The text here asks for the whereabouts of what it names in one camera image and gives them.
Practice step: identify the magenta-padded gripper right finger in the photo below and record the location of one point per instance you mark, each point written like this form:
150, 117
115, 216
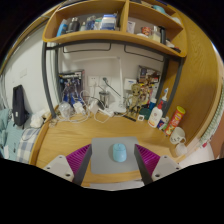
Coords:
166, 166

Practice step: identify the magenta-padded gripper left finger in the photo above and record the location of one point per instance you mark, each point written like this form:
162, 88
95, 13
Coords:
60, 166

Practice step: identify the light blue computer mouse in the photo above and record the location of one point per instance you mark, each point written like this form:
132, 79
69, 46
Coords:
119, 152

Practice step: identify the grey mouse pad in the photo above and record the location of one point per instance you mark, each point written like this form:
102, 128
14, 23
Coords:
103, 156

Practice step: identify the plain white cup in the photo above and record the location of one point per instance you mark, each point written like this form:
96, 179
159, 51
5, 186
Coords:
181, 150

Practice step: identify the white printed mug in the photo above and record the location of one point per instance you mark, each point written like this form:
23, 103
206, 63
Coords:
177, 135

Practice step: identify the small blue red bottle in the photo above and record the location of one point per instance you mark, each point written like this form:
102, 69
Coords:
163, 123

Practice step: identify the checked bedding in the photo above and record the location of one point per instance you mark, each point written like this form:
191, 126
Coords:
20, 143

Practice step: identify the red yellow snack canister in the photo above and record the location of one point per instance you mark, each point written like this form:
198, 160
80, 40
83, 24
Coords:
175, 120

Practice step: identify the white red-capped lotion bottle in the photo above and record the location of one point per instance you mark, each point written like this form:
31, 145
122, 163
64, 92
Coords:
155, 116

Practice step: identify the crumpled white plastic bag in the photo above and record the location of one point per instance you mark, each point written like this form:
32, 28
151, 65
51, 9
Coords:
36, 121

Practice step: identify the clear-domed white container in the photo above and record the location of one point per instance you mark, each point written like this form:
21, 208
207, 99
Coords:
65, 110

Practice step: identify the white multi-port charger block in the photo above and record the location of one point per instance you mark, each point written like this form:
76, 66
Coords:
78, 108

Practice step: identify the white blue spray bottle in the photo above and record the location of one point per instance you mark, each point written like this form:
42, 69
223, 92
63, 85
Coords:
164, 100

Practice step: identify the small white charger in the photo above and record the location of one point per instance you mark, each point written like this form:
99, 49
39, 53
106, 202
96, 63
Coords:
94, 107

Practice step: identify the white power strip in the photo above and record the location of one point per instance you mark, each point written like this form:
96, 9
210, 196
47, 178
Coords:
106, 112

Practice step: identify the brown tree creature figurine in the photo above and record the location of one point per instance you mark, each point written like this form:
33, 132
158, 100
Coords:
136, 98

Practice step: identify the stainless steel cup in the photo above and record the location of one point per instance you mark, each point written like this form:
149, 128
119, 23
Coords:
104, 99

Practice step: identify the robot model kit box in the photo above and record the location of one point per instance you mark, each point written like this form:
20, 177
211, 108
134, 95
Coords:
71, 86

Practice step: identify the colourful printed figure box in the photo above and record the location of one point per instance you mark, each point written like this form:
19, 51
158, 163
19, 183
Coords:
148, 73

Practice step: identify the wooden shelf unit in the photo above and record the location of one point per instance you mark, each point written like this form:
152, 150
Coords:
113, 35

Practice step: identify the grey metal frame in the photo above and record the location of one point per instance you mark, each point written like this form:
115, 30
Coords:
46, 80

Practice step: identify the white wall box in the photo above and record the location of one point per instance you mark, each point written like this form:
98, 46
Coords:
130, 84

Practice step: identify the white wall socket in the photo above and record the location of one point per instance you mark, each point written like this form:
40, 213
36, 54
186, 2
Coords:
105, 82
93, 81

